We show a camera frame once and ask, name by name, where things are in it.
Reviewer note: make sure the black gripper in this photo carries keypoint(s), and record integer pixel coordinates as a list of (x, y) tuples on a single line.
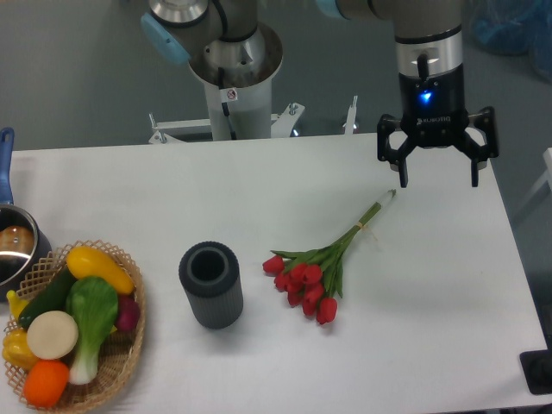
[(435, 115)]

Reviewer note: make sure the red tulip bouquet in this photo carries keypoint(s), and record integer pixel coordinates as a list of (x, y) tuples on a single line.
[(313, 279)]

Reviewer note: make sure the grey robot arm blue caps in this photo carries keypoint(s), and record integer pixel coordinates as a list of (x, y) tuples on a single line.
[(427, 34)]

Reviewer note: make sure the white furniture edge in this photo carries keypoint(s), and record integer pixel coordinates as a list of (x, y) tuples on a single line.
[(537, 193)]

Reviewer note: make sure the blue plastic bag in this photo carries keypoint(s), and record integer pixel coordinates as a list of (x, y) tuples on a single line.
[(515, 28)]

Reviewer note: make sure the black device at table edge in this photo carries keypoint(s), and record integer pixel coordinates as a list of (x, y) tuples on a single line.
[(536, 366)]

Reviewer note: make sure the dark grey ribbed vase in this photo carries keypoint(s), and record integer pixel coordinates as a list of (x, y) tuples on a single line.
[(210, 275)]

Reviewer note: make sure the red radish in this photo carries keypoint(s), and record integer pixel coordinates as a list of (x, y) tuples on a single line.
[(128, 314)]

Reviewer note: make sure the yellow squash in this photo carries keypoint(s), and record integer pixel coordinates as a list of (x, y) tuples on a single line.
[(84, 261)]

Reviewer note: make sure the green bok choy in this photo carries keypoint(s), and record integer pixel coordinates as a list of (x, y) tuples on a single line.
[(93, 304)]

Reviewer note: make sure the woven wicker basket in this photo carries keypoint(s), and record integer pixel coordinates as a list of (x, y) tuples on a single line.
[(118, 356)]

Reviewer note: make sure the green cucumber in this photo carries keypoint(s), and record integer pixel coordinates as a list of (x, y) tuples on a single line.
[(51, 298)]

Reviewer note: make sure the beige round slice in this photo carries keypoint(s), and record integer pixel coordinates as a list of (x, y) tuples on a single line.
[(52, 335)]

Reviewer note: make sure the yellow banana tip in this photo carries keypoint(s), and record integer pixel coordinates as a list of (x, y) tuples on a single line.
[(16, 304)]

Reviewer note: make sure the orange fruit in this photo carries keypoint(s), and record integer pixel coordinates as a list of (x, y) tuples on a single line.
[(45, 383)]

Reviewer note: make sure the yellow bell pepper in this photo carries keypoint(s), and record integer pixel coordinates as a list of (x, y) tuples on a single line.
[(16, 350)]

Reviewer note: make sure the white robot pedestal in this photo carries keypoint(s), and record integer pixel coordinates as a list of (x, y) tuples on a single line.
[(237, 78)]

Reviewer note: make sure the blue handled saucepan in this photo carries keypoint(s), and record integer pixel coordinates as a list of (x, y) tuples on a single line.
[(22, 241)]

